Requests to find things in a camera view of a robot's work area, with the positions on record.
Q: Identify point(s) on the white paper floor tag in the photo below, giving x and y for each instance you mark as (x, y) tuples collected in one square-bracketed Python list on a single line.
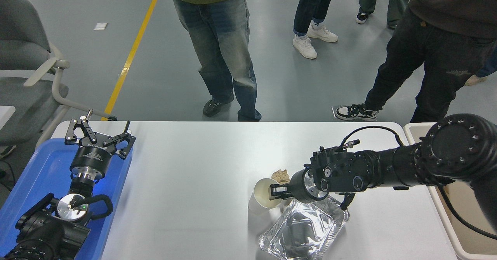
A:
[(100, 26)]

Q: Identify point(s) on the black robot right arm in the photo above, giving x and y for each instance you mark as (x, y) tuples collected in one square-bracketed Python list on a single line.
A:
[(454, 147)]

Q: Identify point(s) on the white side table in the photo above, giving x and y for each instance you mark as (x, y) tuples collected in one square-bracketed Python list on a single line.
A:
[(6, 116)]

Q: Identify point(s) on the silver foil tray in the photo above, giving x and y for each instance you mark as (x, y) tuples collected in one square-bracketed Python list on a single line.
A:
[(303, 232)]

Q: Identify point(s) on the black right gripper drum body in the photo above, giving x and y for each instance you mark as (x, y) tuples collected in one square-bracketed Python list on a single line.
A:
[(297, 186)]

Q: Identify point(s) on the blue plastic tray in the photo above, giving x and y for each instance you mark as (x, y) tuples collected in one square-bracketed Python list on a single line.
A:
[(42, 166)]

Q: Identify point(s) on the crumpled tan paper ball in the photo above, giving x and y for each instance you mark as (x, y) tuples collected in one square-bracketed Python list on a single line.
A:
[(281, 176)]

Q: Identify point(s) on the grey chair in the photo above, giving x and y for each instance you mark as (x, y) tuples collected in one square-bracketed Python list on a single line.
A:
[(19, 30)]

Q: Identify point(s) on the large pale bin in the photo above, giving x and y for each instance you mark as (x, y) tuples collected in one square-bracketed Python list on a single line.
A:
[(466, 201)]

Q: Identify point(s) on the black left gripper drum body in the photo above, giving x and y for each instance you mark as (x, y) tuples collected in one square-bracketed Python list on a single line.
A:
[(93, 159)]

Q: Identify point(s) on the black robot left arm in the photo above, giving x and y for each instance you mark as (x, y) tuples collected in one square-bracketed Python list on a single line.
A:
[(46, 229)]

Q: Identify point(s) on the white paper cup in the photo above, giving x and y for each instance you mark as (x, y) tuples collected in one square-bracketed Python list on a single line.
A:
[(262, 193)]

